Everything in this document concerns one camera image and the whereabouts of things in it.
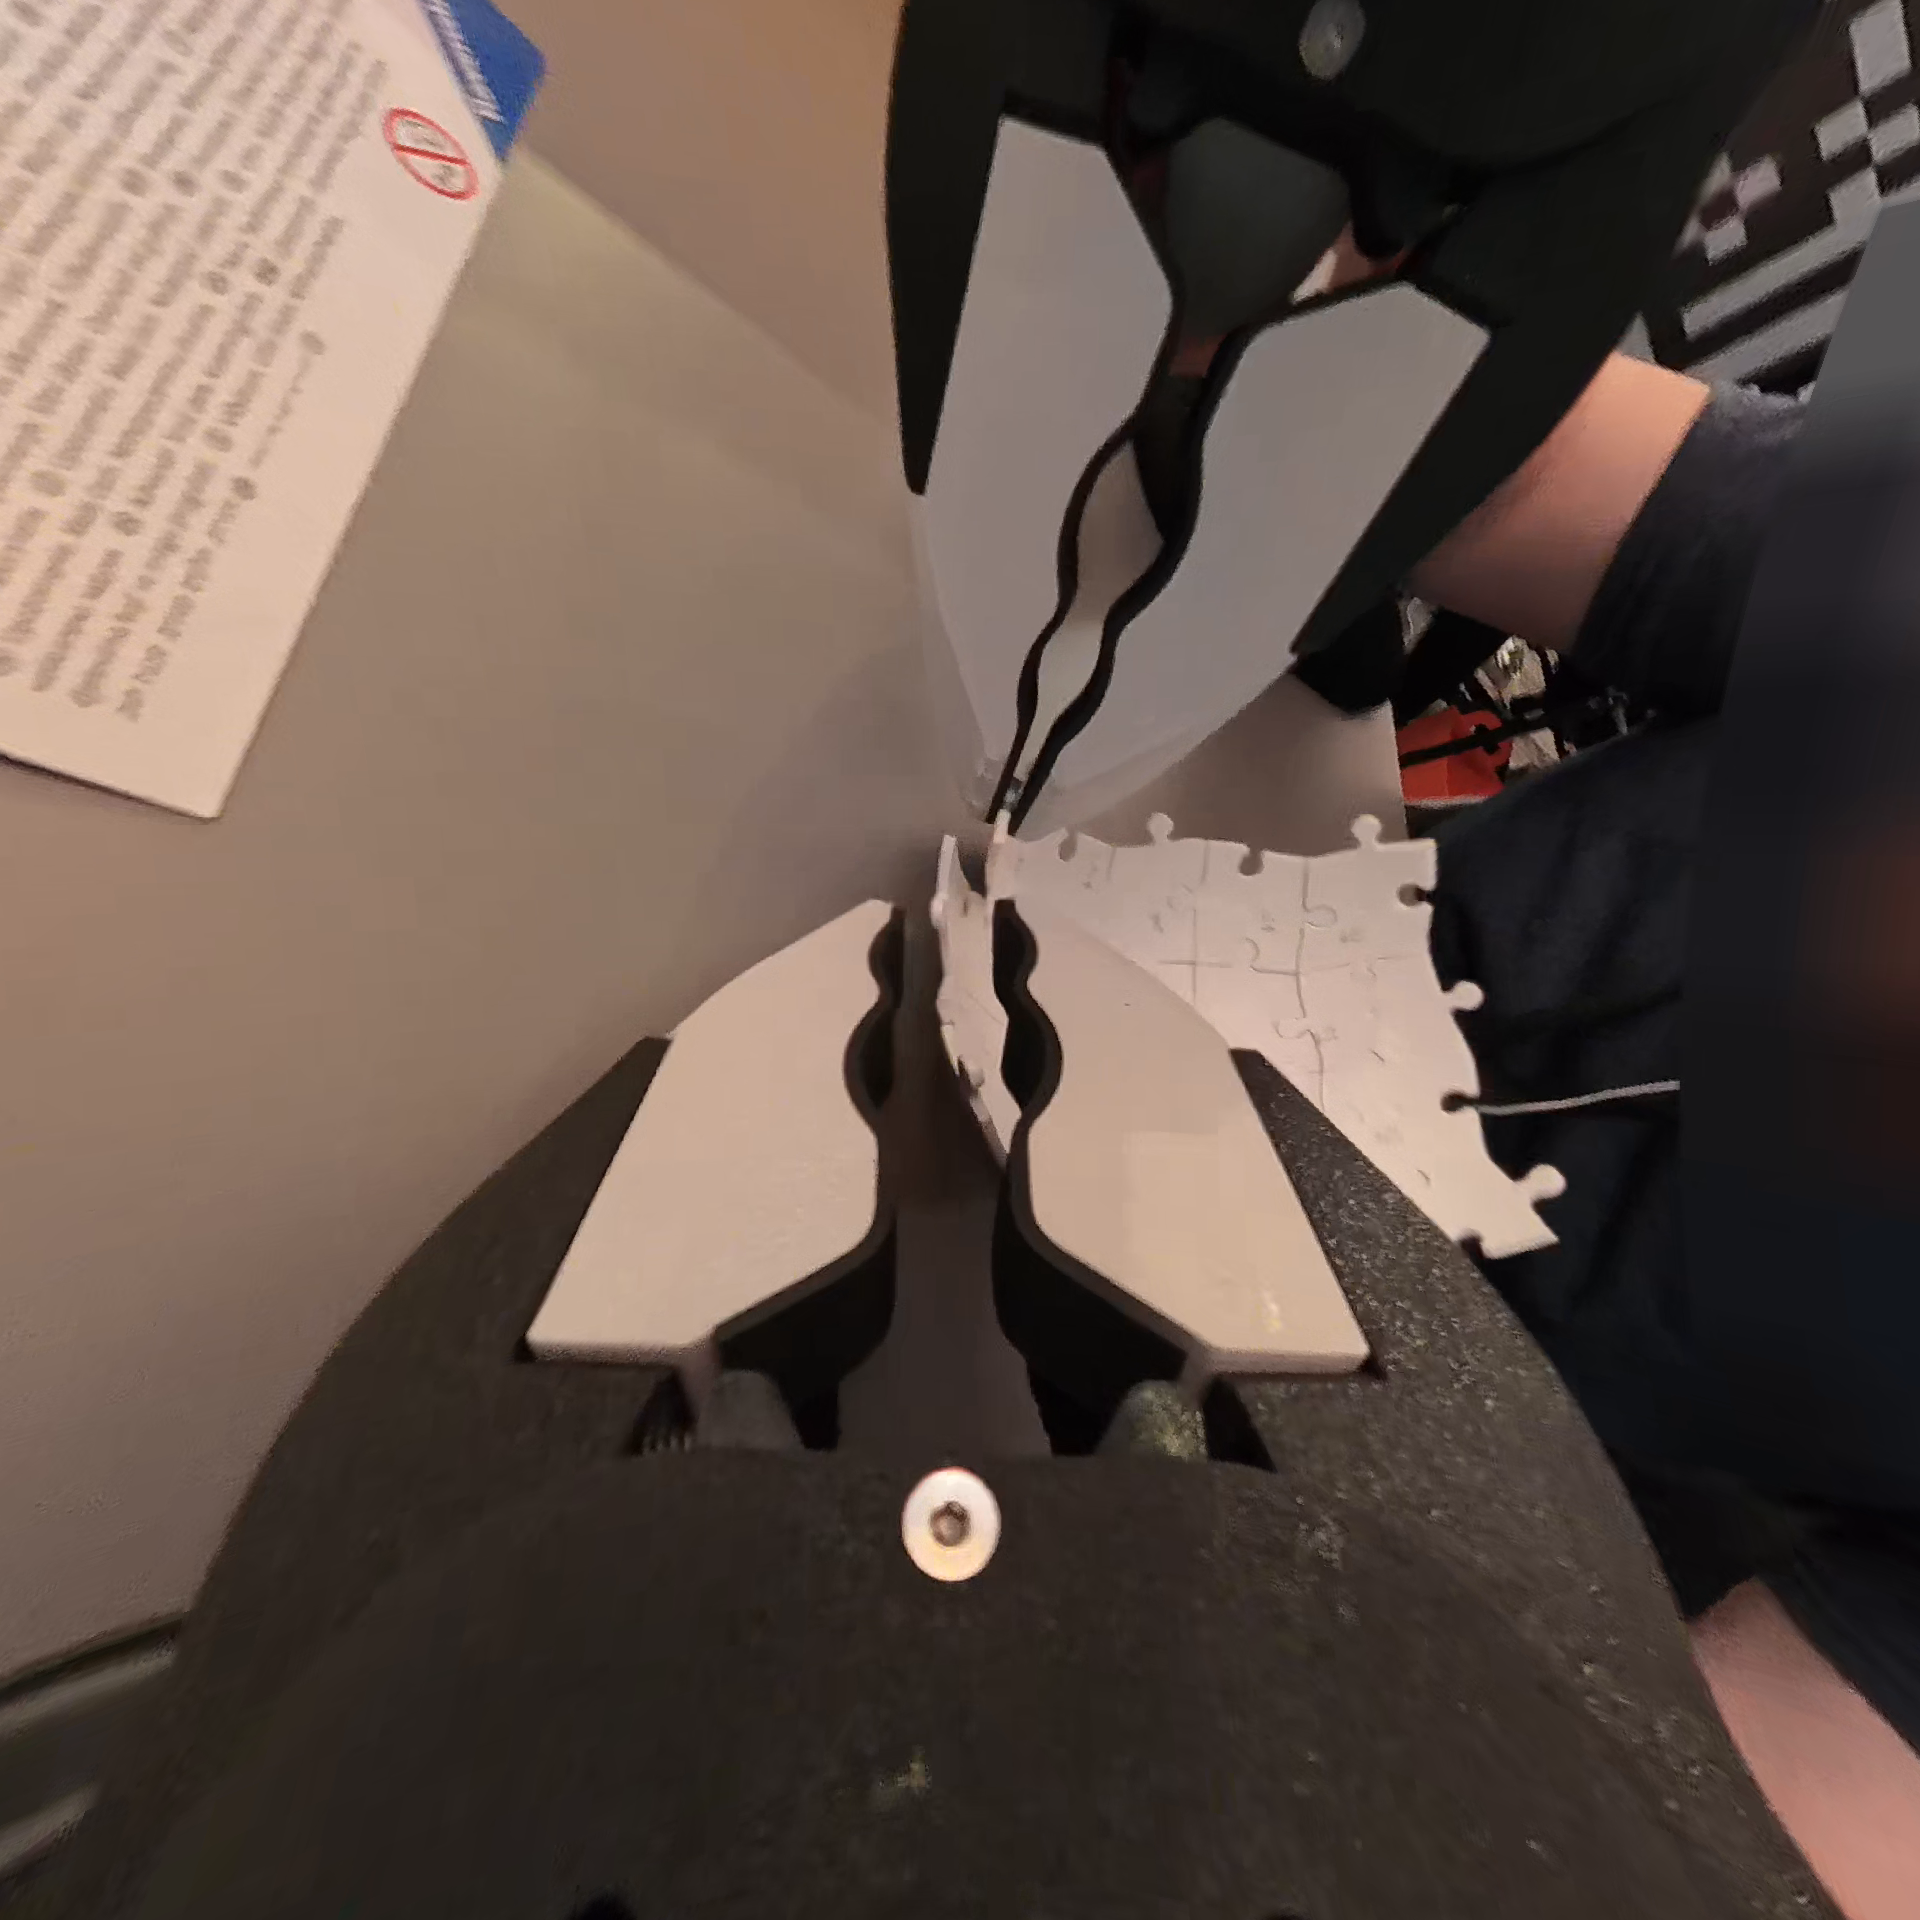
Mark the white instruction leaflet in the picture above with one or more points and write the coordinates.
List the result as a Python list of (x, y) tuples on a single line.
[(210, 361)]

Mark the black white marker sign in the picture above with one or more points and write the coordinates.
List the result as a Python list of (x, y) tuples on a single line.
[(1801, 181)]

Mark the person's right forearm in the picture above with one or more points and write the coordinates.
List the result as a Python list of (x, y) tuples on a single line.
[(1545, 497)]

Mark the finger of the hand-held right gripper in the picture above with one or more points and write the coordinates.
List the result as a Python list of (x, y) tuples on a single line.
[(1036, 391), (1292, 509)]

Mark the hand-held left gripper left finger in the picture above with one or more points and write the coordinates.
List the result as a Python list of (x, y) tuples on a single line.
[(720, 1201)]

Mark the red object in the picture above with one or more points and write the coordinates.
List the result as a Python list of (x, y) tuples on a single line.
[(1470, 757)]

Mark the person's left forearm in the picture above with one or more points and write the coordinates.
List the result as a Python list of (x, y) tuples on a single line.
[(1831, 1771)]

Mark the assembled white puzzle section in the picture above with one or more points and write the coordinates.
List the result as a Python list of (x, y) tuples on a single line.
[(1292, 960)]

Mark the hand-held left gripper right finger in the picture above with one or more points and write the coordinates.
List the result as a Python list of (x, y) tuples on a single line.
[(1186, 1201)]

